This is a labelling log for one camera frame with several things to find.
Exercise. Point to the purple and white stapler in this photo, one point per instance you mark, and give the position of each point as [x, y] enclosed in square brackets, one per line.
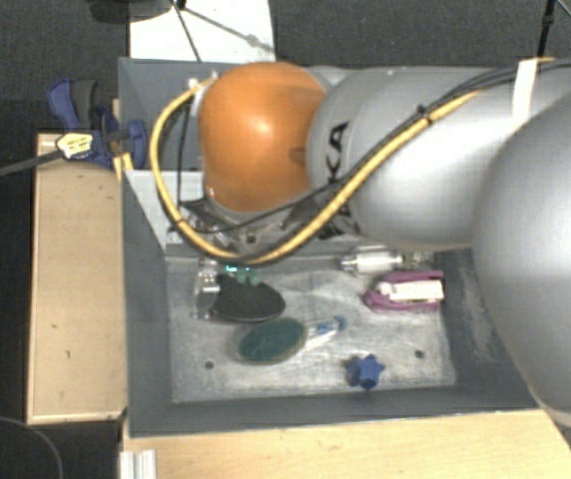
[407, 292]

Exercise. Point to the blue star-shaped toy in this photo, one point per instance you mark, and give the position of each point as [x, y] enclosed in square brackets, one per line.
[364, 371]

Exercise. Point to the black flat oval piece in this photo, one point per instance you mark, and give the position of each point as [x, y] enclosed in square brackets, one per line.
[250, 300]

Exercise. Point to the pale wood board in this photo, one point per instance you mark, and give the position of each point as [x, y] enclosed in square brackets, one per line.
[78, 287]

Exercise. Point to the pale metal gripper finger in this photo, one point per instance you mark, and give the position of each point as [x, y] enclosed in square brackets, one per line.
[204, 303]
[208, 273]

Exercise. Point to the grey metal bin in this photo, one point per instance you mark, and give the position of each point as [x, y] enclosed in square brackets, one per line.
[146, 327]

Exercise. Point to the clear tube with blue cap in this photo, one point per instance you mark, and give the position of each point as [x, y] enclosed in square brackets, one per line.
[326, 331]

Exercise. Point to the white and clear cylinder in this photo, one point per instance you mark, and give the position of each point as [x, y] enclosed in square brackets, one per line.
[373, 261]

